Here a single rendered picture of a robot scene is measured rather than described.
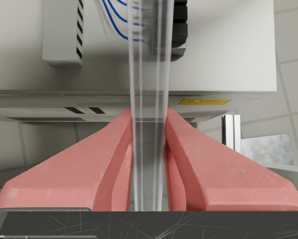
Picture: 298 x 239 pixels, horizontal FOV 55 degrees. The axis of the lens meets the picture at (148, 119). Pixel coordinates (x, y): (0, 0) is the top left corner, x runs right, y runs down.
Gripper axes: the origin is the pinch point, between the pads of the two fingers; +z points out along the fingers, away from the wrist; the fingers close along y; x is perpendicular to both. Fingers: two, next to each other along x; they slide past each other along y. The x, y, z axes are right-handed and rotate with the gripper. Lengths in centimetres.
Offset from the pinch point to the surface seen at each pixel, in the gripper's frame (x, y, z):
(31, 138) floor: 60, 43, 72
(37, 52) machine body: 10.5, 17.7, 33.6
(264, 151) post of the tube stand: 64, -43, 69
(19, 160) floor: 66, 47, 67
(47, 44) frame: 7.7, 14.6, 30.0
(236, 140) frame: 41, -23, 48
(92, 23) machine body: 6.9, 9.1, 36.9
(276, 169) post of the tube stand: 54, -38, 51
